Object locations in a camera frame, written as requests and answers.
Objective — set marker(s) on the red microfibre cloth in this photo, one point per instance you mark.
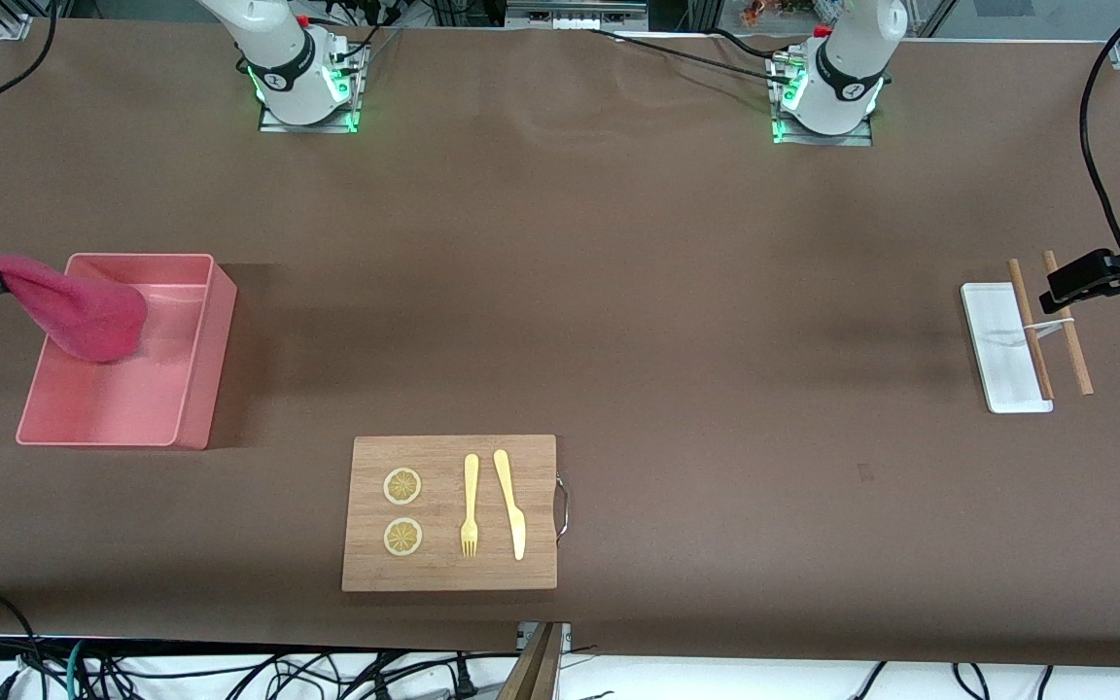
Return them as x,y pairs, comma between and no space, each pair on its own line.
84,311

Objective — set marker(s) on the white band around chopsticks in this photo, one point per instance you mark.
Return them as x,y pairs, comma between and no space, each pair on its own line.
1048,325

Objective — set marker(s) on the brown wooden chopstick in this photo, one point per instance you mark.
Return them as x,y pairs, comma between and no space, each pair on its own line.
1077,360
1022,301

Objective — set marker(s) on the white rectangular tray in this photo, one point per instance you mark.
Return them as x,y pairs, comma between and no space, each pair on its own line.
993,360

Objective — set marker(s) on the pink plastic bin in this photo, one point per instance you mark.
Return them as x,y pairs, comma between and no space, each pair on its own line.
122,399

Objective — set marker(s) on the brown table cover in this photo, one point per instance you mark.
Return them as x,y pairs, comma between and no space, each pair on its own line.
716,437

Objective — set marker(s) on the lemon slice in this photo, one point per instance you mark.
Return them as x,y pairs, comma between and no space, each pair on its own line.
402,537
402,486

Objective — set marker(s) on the yellow plastic fork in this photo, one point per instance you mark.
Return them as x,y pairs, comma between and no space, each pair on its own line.
471,486

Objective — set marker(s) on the wooden cutting board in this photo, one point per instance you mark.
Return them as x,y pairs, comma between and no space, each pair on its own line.
448,574

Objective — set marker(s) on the yellow plastic knife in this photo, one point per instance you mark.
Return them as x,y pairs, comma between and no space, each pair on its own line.
511,506

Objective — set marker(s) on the black power plug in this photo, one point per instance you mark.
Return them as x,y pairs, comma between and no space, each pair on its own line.
463,679

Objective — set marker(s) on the brown wooden beam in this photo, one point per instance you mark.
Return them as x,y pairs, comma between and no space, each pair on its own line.
533,671

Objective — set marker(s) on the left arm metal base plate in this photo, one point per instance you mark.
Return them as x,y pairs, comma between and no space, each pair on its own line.
852,139

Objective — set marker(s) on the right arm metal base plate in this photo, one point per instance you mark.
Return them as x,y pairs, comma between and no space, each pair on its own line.
307,127

